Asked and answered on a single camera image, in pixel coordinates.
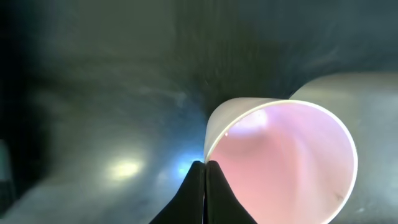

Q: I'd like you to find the steel sink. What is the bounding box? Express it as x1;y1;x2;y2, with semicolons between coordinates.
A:
0;0;398;224

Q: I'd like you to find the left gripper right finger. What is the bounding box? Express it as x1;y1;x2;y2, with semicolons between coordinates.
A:
205;160;258;224

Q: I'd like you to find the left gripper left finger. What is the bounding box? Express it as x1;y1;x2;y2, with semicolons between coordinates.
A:
149;160;206;224

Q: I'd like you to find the white cup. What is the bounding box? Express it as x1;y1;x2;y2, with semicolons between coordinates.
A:
203;97;359;224
289;72;398;224

